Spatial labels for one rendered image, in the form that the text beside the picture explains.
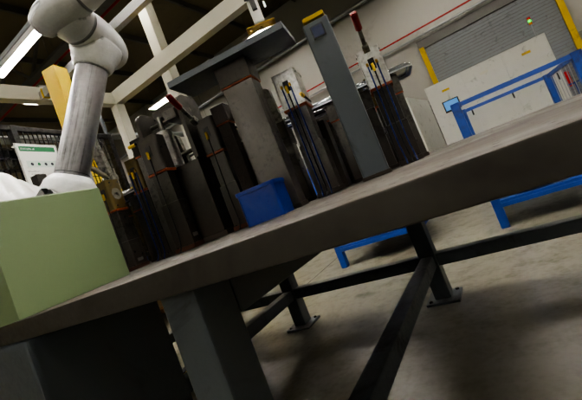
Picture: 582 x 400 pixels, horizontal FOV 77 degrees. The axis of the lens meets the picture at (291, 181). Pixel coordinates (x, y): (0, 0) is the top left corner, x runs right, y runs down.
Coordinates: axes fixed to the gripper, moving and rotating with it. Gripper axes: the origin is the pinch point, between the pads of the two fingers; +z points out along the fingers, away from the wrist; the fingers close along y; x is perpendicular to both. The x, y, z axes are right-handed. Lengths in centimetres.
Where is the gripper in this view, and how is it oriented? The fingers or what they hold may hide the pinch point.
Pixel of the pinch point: (255, 13)
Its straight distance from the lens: 114.9
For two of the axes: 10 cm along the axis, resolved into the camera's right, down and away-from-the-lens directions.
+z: 3.6, 9.3, -0.5
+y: 0.5, 0.4, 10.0
